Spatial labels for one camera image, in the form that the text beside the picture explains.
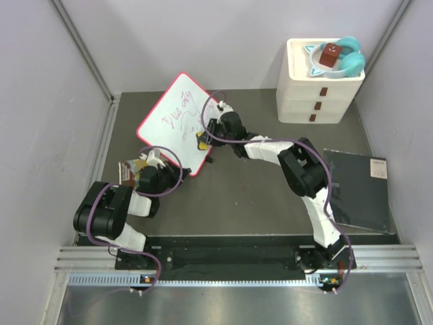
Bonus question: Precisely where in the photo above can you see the brown cube toy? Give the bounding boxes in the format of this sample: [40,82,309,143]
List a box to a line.
[319,43,342,68]

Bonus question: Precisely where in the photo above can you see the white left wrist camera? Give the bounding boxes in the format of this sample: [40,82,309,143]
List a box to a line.
[139,148,165,168]

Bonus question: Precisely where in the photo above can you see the black book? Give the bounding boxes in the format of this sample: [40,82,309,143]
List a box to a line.
[323,149,392,234]

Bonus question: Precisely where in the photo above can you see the white three drawer unit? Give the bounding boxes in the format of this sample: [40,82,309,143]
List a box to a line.
[276,38,365,124]

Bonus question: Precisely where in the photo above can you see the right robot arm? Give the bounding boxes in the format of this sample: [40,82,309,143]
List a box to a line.
[200,111,344,268]

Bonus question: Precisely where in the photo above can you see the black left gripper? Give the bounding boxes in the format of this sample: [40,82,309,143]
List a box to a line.
[154,160,191,197]

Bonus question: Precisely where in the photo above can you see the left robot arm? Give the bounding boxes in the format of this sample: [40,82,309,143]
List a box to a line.
[73,159,191,269]

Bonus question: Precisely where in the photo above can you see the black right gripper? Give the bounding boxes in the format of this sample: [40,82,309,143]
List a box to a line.
[198,121,233,149]

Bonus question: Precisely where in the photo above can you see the yellow whiteboard eraser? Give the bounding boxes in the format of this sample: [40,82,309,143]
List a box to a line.
[196,132,209,151]

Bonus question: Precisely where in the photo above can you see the white slotted cable duct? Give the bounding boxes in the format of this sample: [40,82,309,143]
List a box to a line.
[68,273,330,288]

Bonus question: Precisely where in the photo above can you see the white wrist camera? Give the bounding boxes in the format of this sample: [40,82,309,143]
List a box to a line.
[217,100,233,116]
[139,148,165,168]

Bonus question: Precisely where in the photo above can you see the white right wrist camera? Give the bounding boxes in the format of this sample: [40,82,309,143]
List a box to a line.
[217,100,233,116]

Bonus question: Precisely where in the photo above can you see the pink framed whiteboard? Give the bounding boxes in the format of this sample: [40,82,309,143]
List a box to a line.
[136,72,219,177]

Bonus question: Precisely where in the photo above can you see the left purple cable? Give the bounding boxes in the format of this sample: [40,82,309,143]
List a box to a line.
[86,145,184,295]

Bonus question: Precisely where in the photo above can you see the teal cat ear headphones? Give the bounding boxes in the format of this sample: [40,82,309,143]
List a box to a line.
[304,36,365,79]

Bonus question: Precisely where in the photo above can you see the purple cable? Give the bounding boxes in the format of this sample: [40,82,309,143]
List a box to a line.
[202,89,355,295]
[86,145,184,295]

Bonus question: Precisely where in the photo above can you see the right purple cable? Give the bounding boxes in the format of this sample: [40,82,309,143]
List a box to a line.
[202,89,355,295]

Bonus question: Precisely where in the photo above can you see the black mounting base plate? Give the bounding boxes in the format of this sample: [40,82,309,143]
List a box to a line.
[76,232,400,272]

